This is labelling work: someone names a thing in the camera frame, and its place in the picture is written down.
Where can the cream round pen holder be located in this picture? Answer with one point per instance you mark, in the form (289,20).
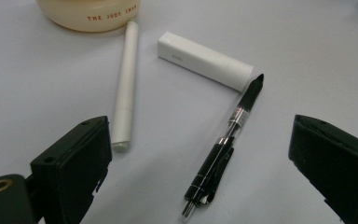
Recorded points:
(87,12)

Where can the black clear gel pen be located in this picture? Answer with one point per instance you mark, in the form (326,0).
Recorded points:
(217,152)

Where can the white capped pen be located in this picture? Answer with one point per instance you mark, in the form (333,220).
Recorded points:
(126,87)

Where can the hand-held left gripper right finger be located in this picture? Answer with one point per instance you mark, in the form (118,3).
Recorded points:
(338,161)

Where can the white rectangular case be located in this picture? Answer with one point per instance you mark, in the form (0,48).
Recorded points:
(205,60)

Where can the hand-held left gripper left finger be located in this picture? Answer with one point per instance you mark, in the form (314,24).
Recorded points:
(71,168)

